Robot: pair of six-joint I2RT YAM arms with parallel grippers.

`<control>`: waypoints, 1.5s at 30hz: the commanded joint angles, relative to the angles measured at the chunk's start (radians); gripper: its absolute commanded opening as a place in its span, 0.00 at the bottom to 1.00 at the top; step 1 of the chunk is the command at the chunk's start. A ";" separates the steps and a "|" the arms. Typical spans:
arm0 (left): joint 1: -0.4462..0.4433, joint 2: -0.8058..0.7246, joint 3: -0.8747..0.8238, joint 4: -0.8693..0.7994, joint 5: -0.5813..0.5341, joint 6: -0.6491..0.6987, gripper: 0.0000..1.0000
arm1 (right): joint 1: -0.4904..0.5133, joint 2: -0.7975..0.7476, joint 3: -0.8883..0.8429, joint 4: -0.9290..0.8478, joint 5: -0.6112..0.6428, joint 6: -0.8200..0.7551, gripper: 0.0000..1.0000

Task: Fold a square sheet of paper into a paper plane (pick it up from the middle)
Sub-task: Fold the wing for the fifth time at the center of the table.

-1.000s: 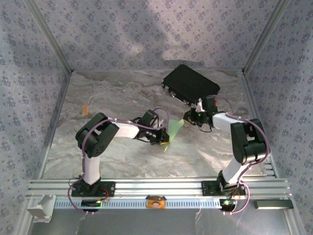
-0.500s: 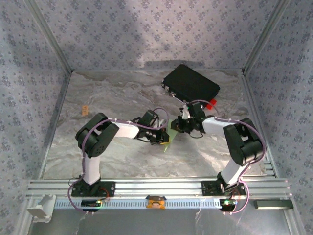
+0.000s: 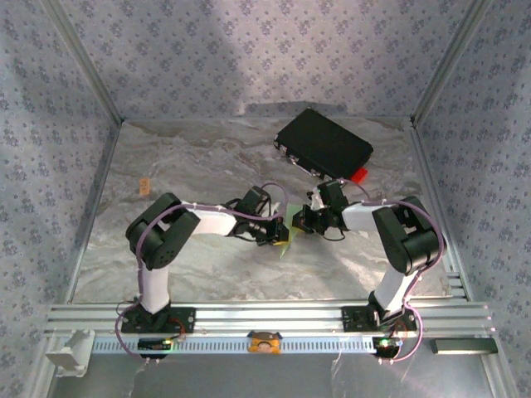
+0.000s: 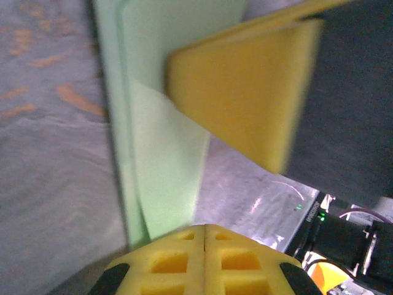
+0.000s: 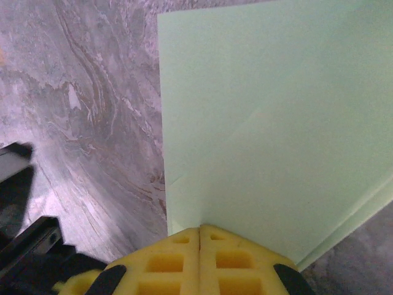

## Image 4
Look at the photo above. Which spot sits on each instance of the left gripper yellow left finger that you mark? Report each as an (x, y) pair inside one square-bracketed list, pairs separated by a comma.
[(165, 267)]

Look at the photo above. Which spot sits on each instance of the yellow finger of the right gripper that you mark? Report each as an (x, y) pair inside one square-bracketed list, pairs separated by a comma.
[(307, 10), (245, 92)]

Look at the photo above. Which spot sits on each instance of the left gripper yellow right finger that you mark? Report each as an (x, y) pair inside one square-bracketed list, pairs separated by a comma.
[(245, 267)]

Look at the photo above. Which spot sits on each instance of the green paper sheet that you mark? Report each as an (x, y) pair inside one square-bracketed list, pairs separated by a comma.
[(165, 153)]

